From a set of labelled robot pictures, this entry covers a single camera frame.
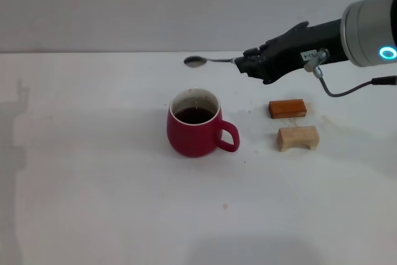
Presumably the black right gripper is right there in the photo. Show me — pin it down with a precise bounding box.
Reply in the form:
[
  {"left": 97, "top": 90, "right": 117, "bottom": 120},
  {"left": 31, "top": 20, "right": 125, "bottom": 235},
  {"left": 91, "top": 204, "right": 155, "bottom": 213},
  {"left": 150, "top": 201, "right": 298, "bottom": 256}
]
[{"left": 233, "top": 19, "right": 346, "bottom": 86}]

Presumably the red ceramic mug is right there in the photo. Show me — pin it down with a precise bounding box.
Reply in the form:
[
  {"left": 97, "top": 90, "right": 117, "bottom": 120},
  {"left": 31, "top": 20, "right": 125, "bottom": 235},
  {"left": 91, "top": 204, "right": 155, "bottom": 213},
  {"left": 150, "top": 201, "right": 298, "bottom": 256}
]
[{"left": 166, "top": 88, "right": 241, "bottom": 158}]

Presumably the dark orange wooden block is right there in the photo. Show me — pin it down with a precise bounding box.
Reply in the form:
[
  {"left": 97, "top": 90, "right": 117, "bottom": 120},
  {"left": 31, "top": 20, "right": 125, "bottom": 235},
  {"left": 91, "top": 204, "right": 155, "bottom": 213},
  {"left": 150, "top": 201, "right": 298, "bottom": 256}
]
[{"left": 268, "top": 99, "right": 308, "bottom": 120}]

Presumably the light wooden block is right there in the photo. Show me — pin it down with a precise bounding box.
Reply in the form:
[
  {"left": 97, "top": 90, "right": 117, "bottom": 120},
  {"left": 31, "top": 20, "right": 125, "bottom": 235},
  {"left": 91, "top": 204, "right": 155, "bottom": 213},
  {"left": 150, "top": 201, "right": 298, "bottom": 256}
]
[{"left": 276, "top": 125, "right": 320, "bottom": 153}]

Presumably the dark brown coffee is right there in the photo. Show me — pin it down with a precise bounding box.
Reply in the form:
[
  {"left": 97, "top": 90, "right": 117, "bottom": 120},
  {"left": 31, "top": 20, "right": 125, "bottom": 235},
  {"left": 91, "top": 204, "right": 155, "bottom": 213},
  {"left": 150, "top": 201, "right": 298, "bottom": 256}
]
[{"left": 174, "top": 107, "right": 215, "bottom": 125}]

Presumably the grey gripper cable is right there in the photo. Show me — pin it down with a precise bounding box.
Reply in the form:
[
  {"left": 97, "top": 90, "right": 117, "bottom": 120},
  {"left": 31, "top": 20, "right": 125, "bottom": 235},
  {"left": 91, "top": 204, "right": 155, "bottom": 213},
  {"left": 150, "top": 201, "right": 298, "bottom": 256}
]
[{"left": 303, "top": 48, "right": 397, "bottom": 98}]

